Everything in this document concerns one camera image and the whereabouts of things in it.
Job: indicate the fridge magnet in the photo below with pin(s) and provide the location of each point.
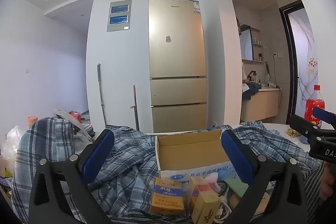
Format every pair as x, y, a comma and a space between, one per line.
168, 39

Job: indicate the red snack wrappers pile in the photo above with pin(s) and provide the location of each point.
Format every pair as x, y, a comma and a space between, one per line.
76, 116

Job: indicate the gold refrigerator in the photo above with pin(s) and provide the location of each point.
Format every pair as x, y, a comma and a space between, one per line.
177, 69

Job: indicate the blue plaid blanket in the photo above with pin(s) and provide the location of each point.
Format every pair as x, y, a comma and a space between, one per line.
131, 158

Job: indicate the white round table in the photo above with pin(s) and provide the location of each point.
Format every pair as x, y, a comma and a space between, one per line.
278, 132

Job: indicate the green soft pad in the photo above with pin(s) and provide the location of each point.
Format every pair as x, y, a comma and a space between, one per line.
236, 187

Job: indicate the clear plastic bag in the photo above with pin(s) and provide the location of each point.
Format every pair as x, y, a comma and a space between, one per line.
11, 145

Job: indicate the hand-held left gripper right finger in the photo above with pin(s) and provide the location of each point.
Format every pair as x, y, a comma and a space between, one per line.
235, 158

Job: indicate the bathroom mirror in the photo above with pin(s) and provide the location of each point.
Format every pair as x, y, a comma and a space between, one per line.
246, 43

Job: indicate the floral glass door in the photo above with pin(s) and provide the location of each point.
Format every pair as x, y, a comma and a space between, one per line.
302, 56

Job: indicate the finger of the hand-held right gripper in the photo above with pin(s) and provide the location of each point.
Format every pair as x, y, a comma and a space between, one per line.
325, 116
304, 127

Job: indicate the white hanging towel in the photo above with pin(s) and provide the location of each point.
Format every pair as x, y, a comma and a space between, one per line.
244, 71

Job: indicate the orange red cigarette pack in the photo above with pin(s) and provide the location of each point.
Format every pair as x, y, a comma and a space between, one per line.
200, 187

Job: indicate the orange blue cigarette pack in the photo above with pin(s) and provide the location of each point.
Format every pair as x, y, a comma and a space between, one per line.
166, 196

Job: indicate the person's striped clothing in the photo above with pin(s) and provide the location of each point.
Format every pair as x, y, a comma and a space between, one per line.
313, 187

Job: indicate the person's right hand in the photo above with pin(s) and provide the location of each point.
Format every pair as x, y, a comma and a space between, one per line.
329, 179

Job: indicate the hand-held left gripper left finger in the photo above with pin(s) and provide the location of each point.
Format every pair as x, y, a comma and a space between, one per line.
97, 155

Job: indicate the orange cylinder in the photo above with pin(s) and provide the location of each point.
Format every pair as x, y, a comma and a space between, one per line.
32, 121

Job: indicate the beige vanity cabinet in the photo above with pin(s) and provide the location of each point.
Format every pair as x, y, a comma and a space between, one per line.
262, 106

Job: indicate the red soda bottle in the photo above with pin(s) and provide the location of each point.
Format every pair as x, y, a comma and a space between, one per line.
313, 106

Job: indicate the fridge label sticker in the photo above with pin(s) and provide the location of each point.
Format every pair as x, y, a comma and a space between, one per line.
196, 7

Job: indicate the blue clothes pile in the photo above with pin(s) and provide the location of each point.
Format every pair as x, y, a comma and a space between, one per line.
251, 90

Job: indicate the grey wall panel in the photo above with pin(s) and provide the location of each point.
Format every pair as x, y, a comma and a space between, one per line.
119, 15

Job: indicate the yellow cigarette pack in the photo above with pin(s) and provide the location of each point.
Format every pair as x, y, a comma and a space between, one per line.
206, 209

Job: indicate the small gold wrapper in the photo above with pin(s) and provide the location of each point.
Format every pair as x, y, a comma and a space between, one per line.
293, 132

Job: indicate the bathroom wall shelf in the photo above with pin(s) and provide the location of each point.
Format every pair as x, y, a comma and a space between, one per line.
257, 37

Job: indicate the black faucet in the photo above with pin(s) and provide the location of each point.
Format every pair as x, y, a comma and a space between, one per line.
252, 75

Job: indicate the cardboard box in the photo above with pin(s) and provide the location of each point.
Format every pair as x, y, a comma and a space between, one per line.
189, 154

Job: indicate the white hair dryer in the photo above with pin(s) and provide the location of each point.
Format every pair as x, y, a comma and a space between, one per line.
273, 85

